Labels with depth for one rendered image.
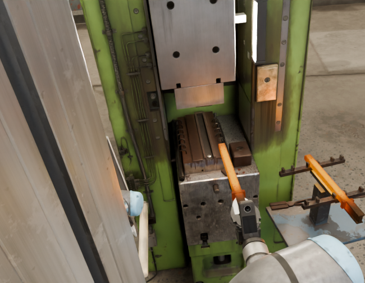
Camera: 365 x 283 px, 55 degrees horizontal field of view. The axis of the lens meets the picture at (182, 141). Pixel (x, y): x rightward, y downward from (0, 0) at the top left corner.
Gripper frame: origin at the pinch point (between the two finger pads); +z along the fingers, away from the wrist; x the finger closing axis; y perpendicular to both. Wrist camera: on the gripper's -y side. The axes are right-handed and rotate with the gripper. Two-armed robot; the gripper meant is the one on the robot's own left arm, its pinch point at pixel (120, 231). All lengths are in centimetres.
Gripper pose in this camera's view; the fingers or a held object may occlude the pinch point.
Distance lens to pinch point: 144.6
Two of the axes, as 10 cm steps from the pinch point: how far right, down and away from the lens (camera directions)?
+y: -3.5, 5.7, -7.4
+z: 1.0, 8.1, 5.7
